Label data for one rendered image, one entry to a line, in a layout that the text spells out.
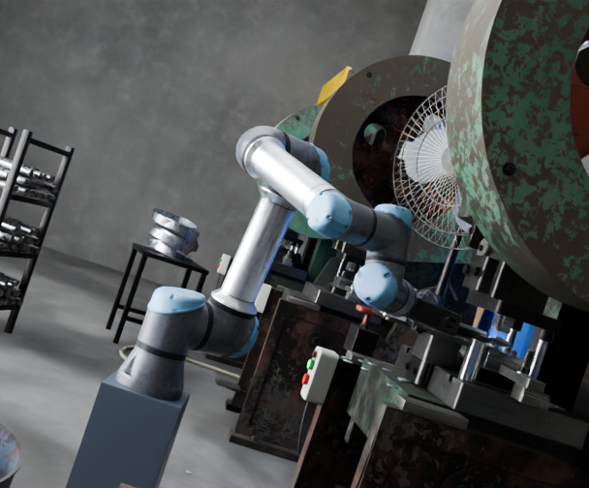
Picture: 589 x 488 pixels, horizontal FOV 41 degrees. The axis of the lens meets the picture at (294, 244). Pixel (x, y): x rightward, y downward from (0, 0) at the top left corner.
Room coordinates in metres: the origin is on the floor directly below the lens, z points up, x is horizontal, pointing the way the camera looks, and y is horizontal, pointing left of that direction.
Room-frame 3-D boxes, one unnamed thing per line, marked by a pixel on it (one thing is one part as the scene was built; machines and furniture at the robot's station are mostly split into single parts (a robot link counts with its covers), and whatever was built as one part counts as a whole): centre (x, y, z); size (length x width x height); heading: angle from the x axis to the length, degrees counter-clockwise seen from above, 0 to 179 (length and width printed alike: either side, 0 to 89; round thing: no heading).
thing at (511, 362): (1.86, -0.52, 0.76); 0.15 x 0.09 x 0.05; 9
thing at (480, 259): (1.86, -0.49, 1.04); 0.17 x 0.15 x 0.30; 99
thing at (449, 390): (1.86, -0.53, 0.67); 0.45 x 0.30 x 0.06; 9
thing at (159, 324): (1.79, 0.20, 0.62); 0.13 x 0.12 x 0.14; 127
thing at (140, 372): (1.79, 0.21, 0.50); 0.15 x 0.15 x 0.10
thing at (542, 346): (1.79, -0.60, 0.80); 0.02 x 0.02 x 0.14
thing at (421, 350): (1.84, -0.36, 0.72); 0.25 x 0.14 x 0.14; 99
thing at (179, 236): (4.74, 0.68, 0.40); 0.45 x 0.40 x 0.79; 21
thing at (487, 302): (1.87, -0.53, 0.86); 0.20 x 0.16 x 0.05; 9
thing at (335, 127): (3.63, -0.62, 0.87); 1.53 x 0.99 x 1.74; 97
